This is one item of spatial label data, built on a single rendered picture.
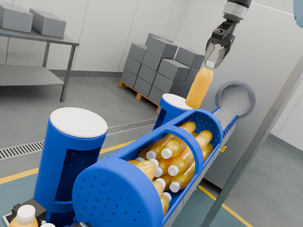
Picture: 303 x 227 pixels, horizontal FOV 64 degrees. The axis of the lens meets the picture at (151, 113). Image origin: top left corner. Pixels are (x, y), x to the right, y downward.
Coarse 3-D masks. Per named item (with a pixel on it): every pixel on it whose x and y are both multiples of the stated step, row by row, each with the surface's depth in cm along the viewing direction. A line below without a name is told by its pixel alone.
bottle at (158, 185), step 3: (156, 180) 84; (153, 183) 79; (156, 183) 79; (159, 183) 81; (156, 186) 78; (159, 186) 79; (162, 186) 83; (156, 189) 77; (159, 189) 78; (162, 189) 80; (159, 192) 77; (162, 192) 80; (159, 195) 77
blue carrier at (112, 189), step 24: (192, 120) 144; (216, 120) 134; (144, 144) 112; (192, 144) 98; (216, 144) 140; (96, 168) 68; (120, 168) 66; (72, 192) 74; (96, 192) 69; (120, 192) 66; (144, 192) 63; (168, 192) 105; (96, 216) 71; (120, 216) 67; (144, 216) 63; (168, 216) 73
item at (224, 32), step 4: (220, 24) 98; (224, 24) 98; (228, 24) 98; (232, 24) 98; (216, 28) 95; (220, 28) 95; (224, 28) 95; (228, 28) 95; (232, 28) 99; (212, 32) 94; (216, 32) 93; (220, 32) 93; (224, 32) 93; (228, 32) 96; (212, 36) 95; (216, 36) 94; (220, 36) 93; (224, 36) 94
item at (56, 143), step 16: (48, 128) 114; (48, 144) 114; (64, 144) 110; (80, 144) 111; (96, 144) 116; (48, 160) 116; (64, 160) 145; (80, 160) 145; (96, 160) 134; (48, 176) 118; (64, 176) 150; (48, 192) 122; (64, 192) 156; (48, 208) 125; (64, 208) 126; (64, 224) 165
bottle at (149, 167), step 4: (144, 160) 81; (136, 164) 77; (140, 164) 77; (144, 164) 77; (148, 164) 78; (152, 164) 80; (140, 168) 74; (144, 168) 75; (148, 168) 76; (152, 168) 78; (144, 172) 74; (148, 172) 76; (152, 172) 77; (148, 176) 75; (152, 176) 77
